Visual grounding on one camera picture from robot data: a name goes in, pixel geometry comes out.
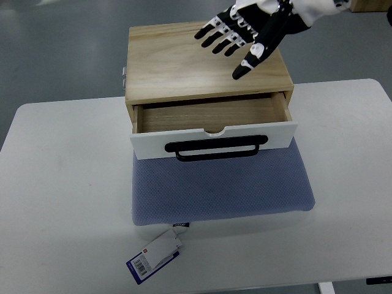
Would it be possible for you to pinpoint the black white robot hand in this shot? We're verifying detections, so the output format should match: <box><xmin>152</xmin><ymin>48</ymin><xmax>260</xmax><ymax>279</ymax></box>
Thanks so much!
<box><xmin>194</xmin><ymin>0</ymin><xmax>351</xmax><ymax>80</ymax></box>

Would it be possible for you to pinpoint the white top drawer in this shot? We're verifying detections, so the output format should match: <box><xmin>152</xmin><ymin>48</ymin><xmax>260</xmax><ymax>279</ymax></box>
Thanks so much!
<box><xmin>130</xmin><ymin>92</ymin><xmax>298</xmax><ymax>160</ymax></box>

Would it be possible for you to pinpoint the black drawer handle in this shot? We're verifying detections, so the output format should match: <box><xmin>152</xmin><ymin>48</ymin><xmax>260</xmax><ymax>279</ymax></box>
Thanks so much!
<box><xmin>164</xmin><ymin>135</ymin><xmax>269</xmax><ymax>162</ymax></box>

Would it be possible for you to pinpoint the wooden drawer cabinet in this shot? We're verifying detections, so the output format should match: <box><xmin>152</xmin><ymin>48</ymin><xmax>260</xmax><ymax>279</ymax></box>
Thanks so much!
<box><xmin>125</xmin><ymin>22</ymin><xmax>294</xmax><ymax>119</ymax></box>

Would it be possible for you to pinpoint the cardboard box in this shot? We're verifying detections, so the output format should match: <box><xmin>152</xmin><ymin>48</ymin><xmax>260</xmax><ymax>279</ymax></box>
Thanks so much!
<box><xmin>350</xmin><ymin>0</ymin><xmax>391</xmax><ymax>12</ymax></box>

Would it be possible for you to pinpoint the blue mesh cushion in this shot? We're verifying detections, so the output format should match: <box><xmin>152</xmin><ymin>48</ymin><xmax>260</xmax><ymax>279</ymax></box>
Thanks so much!
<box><xmin>132</xmin><ymin>141</ymin><xmax>315</xmax><ymax>226</ymax></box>

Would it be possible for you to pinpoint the white blue product tag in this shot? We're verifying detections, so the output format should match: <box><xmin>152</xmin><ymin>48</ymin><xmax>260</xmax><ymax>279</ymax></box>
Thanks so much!
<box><xmin>126</xmin><ymin>229</ymin><xmax>183</xmax><ymax>285</ymax></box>

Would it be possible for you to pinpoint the white table leg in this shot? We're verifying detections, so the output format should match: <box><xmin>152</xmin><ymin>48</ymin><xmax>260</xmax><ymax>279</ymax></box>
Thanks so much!
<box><xmin>318</xmin><ymin>282</ymin><xmax>336</xmax><ymax>294</ymax></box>

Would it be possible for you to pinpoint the black table control panel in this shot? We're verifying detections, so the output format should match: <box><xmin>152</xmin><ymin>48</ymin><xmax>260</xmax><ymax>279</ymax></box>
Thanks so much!
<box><xmin>366</xmin><ymin>276</ymin><xmax>392</xmax><ymax>285</ymax></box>

